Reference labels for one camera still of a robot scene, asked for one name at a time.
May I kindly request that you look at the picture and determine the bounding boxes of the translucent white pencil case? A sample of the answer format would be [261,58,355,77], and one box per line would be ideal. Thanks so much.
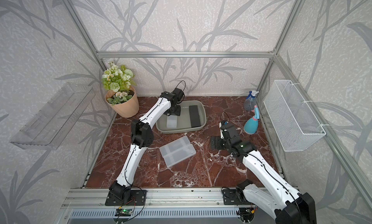
[166,115,178,129]
[159,136,190,155]
[163,144,196,168]

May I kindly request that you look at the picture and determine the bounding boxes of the black pencil case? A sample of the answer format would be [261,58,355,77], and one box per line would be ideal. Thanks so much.
[189,105,201,128]

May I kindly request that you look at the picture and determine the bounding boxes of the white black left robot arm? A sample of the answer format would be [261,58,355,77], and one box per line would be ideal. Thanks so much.
[107,88,185,204]

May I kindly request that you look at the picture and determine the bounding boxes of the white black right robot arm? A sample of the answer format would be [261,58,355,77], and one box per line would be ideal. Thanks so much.
[211,120,317,224]

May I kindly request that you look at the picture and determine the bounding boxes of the grey-green plastic storage box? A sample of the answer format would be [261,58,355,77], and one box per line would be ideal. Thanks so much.
[156,100,207,134]

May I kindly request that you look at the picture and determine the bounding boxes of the teal pink-trigger spray bottle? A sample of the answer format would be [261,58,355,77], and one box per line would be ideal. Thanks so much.
[244,105,260,135]

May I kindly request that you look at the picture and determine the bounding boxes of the clear blue-capped spray bottle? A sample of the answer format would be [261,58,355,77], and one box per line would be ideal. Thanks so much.
[243,90,259,112]

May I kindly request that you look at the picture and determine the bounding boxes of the terracotta flower pot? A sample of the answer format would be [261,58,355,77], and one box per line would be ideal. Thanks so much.
[105,86,139,118]

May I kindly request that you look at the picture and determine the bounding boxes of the artificial white green flowers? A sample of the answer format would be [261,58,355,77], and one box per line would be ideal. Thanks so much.
[102,61,135,106]

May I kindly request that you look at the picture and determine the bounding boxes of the green left circuit board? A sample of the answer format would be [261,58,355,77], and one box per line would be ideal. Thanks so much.
[114,208,133,217]

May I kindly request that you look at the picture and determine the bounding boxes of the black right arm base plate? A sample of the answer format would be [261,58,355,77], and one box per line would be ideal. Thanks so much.
[221,187,248,205]

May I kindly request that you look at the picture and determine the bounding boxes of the aluminium front rail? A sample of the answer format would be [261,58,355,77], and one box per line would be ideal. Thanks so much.
[62,187,267,209]

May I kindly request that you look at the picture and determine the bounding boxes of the white wire mesh basket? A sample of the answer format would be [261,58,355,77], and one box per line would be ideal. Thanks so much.
[263,80,326,152]

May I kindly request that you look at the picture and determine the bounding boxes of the right circuit board with wires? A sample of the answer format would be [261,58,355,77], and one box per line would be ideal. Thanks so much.
[236,208,256,224]

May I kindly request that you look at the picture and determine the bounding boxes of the aluminium cage frame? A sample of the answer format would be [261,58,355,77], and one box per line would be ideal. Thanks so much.
[58,0,372,208]

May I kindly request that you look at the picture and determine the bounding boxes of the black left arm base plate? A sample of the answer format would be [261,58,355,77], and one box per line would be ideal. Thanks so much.
[105,190,147,207]

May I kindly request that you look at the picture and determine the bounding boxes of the clear acrylic wall shelf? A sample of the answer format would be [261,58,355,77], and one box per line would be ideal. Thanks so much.
[10,82,96,150]

